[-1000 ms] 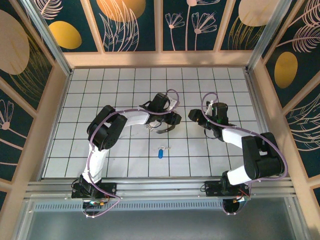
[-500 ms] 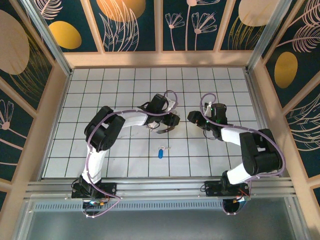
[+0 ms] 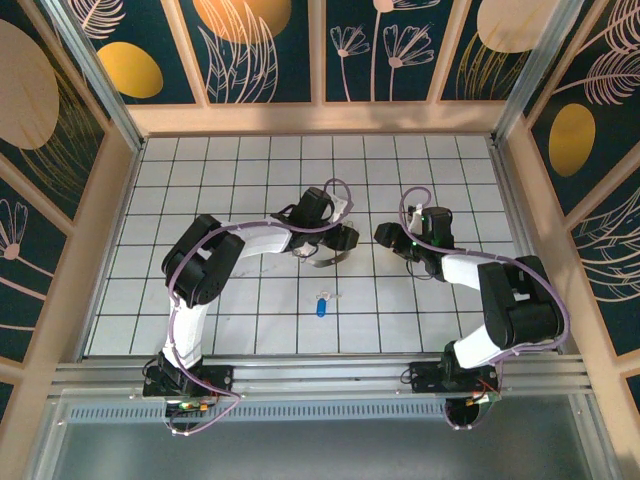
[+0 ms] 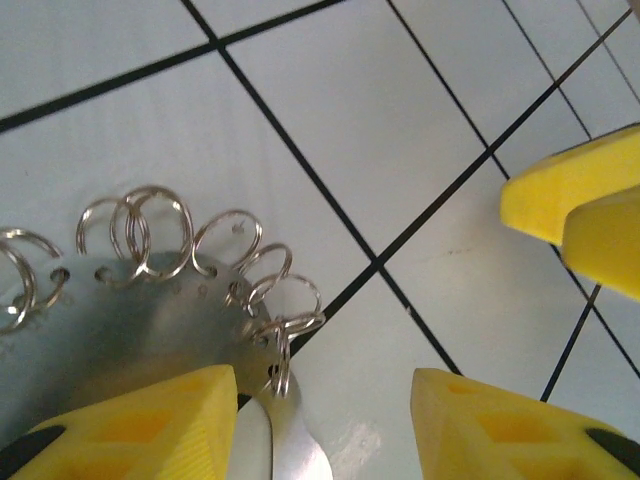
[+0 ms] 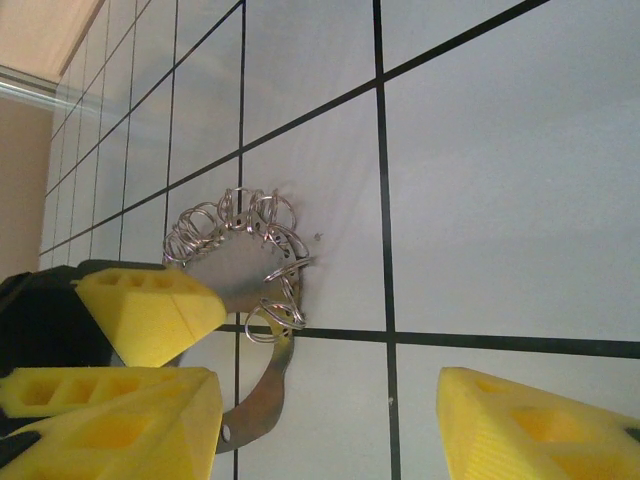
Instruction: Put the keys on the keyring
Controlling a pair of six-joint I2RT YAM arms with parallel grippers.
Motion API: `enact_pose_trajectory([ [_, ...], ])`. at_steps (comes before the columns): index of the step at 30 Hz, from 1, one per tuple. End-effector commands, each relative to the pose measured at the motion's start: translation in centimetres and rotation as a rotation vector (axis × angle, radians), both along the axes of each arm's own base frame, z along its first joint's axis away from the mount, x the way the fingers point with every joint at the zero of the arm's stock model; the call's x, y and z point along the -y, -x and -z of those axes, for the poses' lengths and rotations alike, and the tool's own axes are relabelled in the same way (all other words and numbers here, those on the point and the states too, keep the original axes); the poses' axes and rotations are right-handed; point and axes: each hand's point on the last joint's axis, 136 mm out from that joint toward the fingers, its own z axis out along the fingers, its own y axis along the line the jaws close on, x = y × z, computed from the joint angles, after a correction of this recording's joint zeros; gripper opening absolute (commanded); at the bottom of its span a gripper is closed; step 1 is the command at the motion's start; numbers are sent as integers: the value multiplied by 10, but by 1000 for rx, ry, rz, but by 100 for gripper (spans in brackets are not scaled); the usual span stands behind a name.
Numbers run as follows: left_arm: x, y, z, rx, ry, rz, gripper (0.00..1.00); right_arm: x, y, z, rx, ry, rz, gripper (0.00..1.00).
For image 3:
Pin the controller circuit board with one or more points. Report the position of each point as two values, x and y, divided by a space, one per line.
192 406
482 398

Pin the left controller circuit board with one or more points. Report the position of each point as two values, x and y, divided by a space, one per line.
192 406

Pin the left aluminium table side rail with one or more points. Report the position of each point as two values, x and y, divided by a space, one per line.
109 260

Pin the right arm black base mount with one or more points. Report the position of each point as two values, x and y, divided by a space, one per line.
425 377

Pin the right aluminium corner post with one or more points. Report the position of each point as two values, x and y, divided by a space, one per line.
537 70

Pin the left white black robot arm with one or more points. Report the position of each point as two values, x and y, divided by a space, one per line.
187 330

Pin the right controller circuit board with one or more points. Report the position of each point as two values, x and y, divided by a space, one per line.
482 398

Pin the aluminium front rail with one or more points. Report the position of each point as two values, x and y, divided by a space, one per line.
320 380

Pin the small blue capsule object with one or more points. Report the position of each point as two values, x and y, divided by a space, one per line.
320 307

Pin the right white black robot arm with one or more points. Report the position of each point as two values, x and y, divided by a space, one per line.
520 310

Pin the aluminium corner post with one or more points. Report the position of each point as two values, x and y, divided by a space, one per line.
537 70
106 85

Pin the aluminium table side rail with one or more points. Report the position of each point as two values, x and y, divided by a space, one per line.
518 225
109 260

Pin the grey metal shelf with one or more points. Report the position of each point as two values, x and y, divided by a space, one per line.
320 450

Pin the left aluminium corner post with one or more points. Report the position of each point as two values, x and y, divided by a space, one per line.
106 85

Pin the right aluminium table side rail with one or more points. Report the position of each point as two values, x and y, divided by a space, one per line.
518 225

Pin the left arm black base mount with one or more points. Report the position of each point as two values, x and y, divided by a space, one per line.
220 377

